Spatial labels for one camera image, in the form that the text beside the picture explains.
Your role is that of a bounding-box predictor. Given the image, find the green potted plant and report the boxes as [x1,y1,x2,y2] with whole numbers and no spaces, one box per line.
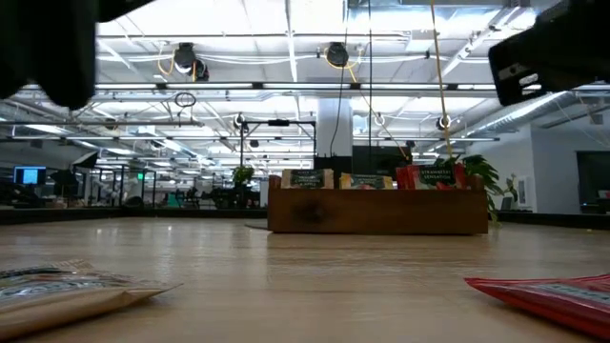
[431,153,519,224]

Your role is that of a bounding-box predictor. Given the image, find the blue lit computer monitor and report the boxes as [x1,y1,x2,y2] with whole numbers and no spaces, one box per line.
[12,165,48,186]

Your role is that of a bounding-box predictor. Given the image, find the black hanging cable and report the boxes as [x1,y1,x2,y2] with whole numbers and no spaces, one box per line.
[366,0,374,175]

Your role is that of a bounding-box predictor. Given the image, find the large black cabinet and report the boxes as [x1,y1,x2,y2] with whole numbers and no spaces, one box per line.
[351,145,414,178]

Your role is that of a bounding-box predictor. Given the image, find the grey ceiling pipe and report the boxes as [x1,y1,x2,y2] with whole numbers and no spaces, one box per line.
[0,119,206,128]

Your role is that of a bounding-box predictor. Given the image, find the long ceiling light bar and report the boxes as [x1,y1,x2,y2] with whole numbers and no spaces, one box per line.
[94,81,610,92]

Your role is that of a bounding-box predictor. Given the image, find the brown vanilla cinnamon tea packet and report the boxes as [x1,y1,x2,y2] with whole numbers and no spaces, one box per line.
[280,168,336,191]
[0,259,183,342]

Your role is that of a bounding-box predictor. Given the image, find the small black cabinet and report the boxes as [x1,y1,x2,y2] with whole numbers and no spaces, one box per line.
[313,155,354,188]

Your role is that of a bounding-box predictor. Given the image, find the yellow mango tea packet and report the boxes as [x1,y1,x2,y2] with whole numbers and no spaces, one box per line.
[338,172,396,191]

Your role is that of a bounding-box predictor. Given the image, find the black ceiling cable reel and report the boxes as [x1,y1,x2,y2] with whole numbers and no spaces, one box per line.
[173,41,211,83]
[325,41,351,69]

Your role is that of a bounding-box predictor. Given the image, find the dark wall screen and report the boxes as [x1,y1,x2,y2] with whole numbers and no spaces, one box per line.
[576,151,610,215]

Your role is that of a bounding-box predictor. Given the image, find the black gantry frame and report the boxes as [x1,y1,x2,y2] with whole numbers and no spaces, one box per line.
[239,118,317,168]

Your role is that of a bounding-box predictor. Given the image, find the distant green office plant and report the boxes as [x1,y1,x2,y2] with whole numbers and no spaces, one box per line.
[232,164,256,188]

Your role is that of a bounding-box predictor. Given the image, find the white building column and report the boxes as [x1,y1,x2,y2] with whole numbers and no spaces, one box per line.
[315,97,355,158]

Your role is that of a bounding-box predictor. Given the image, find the yellow hanging power cable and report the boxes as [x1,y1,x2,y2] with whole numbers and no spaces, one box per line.
[430,0,454,158]

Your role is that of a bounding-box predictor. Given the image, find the wooden tea organizer box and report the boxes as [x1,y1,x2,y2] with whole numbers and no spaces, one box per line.
[267,173,490,235]

